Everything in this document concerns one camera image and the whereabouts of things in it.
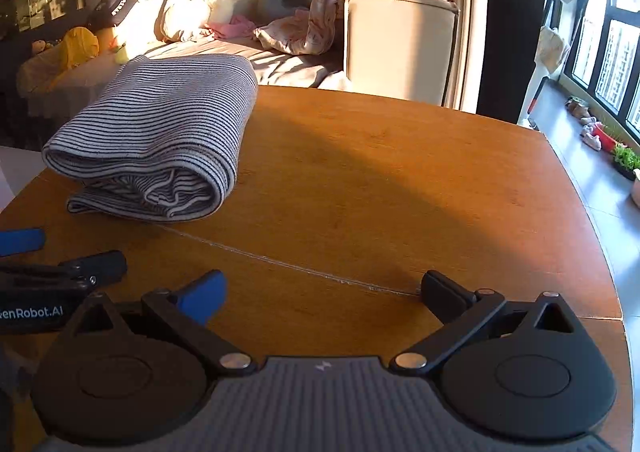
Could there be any yellow plush toy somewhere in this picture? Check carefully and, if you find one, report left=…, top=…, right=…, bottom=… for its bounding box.
left=60, top=27, right=100, bottom=70

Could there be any small pink cloth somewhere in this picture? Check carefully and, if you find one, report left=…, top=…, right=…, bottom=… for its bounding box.
left=206, top=14, right=257, bottom=39

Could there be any red basin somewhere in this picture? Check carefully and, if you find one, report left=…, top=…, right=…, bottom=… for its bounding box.
left=591, top=122, right=628, bottom=153

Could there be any black window frame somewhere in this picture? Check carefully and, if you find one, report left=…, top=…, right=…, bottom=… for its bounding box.
left=560, top=0, right=640, bottom=143

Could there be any beige curtain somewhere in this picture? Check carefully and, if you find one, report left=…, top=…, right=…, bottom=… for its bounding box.
left=447, top=0, right=488, bottom=113

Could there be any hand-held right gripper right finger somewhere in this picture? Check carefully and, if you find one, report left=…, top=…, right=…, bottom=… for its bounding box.
left=390, top=270, right=588, bottom=375

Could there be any dark curtain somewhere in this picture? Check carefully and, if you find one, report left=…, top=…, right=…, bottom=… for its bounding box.
left=476, top=0, right=556, bottom=125

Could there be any white upright floor washer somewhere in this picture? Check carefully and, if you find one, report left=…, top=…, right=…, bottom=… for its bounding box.
left=517, top=0, right=583, bottom=128

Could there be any grey striped shirt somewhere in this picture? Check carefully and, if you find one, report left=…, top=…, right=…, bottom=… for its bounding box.
left=41, top=53, right=259, bottom=223

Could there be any brown football pillow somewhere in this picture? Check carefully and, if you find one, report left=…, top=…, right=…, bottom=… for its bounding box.
left=86, top=0, right=139, bottom=30

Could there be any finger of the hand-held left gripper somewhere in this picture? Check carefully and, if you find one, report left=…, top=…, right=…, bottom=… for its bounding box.
left=0, top=228, right=47, bottom=257
left=58, top=250, right=127, bottom=289

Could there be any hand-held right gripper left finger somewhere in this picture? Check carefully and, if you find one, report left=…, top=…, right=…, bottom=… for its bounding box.
left=60, top=270, right=258, bottom=378

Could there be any small green plant tray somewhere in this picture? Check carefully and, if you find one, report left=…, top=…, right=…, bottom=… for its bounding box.
left=611, top=143, right=640, bottom=181

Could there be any beige sofa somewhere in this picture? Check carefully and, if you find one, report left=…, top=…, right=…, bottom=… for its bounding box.
left=15, top=0, right=461, bottom=108

